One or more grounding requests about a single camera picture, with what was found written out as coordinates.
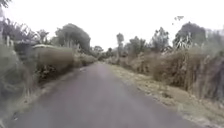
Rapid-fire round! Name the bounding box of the grey asphalt road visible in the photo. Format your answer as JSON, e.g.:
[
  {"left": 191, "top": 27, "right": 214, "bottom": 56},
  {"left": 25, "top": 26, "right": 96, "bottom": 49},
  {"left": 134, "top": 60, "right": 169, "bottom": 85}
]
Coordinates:
[{"left": 7, "top": 62, "right": 205, "bottom": 128}]

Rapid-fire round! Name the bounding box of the row of trees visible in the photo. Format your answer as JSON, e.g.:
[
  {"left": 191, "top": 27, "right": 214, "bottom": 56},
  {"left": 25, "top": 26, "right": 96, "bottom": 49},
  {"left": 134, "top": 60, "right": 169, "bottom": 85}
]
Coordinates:
[
  {"left": 105, "top": 21, "right": 224, "bottom": 58},
  {"left": 0, "top": 17, "right": 105, "bottom": 58}
]

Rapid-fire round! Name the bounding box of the overgrown dry hedge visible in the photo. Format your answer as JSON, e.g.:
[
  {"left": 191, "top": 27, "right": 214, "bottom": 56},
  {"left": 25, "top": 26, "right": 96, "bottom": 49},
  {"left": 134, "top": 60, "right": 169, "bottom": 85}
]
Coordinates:
[
  {"left": 0, "top": 42, "right": 98, "bottom": 101},
  {"left": 103, "top": 46, "right": 224, "bottom": 103}
]

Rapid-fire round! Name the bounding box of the dry grass verge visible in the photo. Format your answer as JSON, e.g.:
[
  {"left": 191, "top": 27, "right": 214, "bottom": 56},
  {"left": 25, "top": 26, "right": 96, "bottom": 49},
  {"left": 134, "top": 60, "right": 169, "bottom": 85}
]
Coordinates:
[
  {"left": 107, "top": 63, "right": 224, "bottom": 128},
  {"left": 0, "top": 65, "right": 91, "bottom": 128}
]

